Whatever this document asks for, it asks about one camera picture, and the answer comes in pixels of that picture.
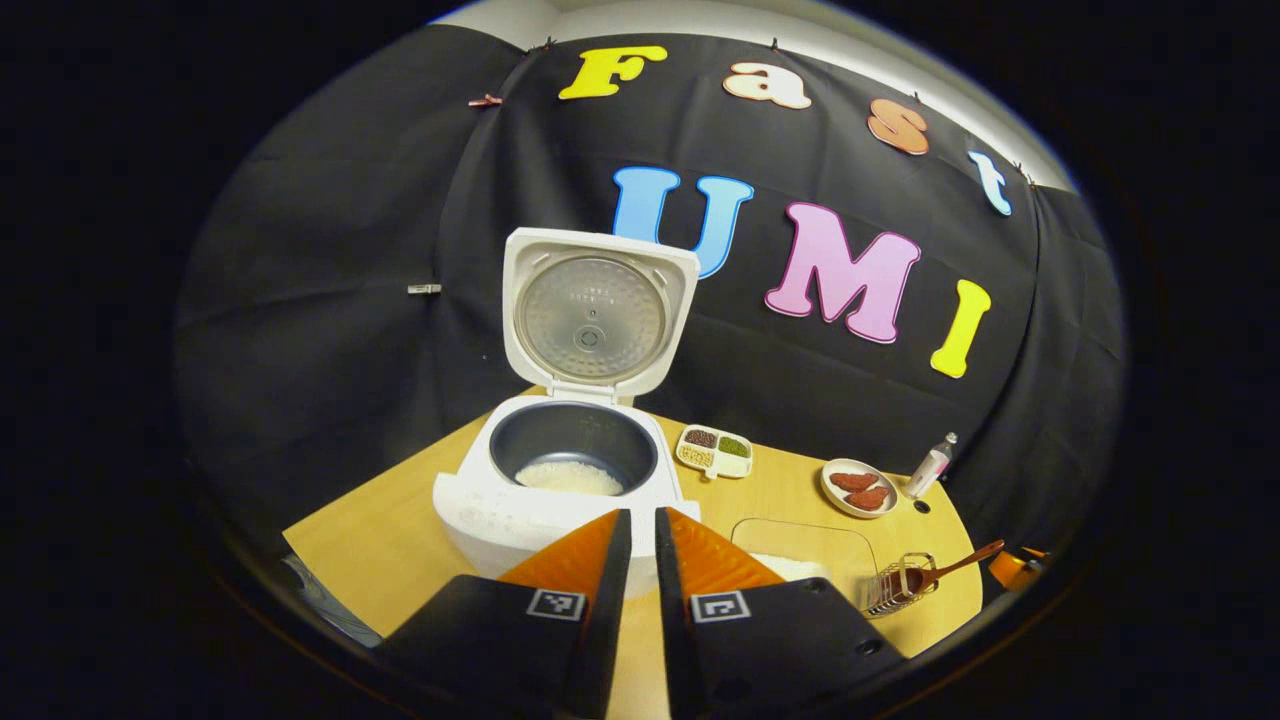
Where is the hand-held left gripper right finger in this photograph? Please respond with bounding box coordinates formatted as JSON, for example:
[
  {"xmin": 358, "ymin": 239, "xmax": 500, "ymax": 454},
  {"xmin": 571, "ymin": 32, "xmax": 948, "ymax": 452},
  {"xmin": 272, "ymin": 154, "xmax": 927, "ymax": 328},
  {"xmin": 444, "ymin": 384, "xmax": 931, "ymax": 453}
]
[{"xmin": 655, "ymin": 507, "xmax": 906, "ymax": 720}]

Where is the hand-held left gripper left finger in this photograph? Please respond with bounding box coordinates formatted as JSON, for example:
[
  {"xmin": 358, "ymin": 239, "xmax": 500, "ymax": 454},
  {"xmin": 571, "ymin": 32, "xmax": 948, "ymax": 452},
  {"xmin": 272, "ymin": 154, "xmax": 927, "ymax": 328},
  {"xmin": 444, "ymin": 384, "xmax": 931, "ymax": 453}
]
[{"xmin": 375, "ymin": 508, "xmax": 633, "ymax": 720}]

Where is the dark wooden spoon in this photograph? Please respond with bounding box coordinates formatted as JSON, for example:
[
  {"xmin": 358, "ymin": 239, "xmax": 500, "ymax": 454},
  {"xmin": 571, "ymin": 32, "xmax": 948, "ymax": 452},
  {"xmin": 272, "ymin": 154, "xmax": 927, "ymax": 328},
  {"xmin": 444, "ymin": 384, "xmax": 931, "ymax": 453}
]
[{"xmin": 895, "ymin": 539, "xmax": 1006, "ymax": 599}]

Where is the metal wire chopstick holder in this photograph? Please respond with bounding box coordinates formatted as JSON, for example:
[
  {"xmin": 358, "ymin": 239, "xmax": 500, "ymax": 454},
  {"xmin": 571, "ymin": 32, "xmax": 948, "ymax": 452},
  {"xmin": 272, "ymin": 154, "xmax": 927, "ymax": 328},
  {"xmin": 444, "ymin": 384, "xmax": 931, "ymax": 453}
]
[{"xmin": 862, "ymin": 552, "xmax": 939, "ymax": 617}]

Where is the white rice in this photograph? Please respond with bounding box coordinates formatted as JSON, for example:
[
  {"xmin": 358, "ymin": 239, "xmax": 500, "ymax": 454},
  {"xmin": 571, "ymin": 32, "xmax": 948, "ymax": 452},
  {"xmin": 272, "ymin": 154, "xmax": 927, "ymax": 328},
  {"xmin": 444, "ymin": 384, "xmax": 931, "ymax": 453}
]
[{"xmin": 514, "ymin": 460, "xmax": 625, "ymax": 498}]

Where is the white rice cooker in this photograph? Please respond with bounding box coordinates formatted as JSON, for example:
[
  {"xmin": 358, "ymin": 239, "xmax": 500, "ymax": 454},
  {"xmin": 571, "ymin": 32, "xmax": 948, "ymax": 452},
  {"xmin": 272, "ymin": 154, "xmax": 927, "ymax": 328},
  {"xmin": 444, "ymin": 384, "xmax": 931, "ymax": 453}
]
[{"xmin": 432, "ymin": 227, "xmax": 703, "ymax": 601}]

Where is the clear plastic rice container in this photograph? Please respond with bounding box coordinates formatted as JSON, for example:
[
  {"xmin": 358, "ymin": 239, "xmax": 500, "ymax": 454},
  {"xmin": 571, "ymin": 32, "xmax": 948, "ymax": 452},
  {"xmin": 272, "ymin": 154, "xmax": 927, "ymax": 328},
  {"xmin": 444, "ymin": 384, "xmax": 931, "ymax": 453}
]
[{"xmin": 730, "ymin": 518, "xmax": 881, "ymax": 606}]

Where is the clear bottle with pink label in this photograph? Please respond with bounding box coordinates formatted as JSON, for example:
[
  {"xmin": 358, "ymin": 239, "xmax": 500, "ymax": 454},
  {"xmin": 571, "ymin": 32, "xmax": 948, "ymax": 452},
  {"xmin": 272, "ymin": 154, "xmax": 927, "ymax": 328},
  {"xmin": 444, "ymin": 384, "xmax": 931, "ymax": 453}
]
[{"xmin": 904, "ymin": 432, "xmax": 959, "ymax": 500}]

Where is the white round plate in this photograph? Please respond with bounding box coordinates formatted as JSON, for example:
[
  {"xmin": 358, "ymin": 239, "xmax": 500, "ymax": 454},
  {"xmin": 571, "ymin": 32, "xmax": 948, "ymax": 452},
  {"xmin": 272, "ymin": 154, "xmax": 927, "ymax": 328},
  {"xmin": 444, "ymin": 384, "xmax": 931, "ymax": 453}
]
[{"xmin": 820, "ymin": 458, "xmax": 899, "ymax": 519}]

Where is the white divided grain dish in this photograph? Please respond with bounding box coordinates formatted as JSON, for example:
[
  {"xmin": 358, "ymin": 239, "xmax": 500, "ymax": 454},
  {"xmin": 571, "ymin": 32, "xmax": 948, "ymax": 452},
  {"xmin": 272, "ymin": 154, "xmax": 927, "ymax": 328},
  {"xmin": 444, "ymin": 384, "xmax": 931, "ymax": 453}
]
[{"xmin": 675, "ymin": 425, "xmax": 754, "ymax": 481}]

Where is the black backdrop cloth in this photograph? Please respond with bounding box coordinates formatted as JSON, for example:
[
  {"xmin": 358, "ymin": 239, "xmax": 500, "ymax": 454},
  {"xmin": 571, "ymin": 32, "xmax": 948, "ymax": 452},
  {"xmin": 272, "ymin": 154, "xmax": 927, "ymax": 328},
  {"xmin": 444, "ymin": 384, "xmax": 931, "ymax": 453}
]
[{"xmin": 172, "ymin": 25, "xmax": 1129, "ymax": 561}]

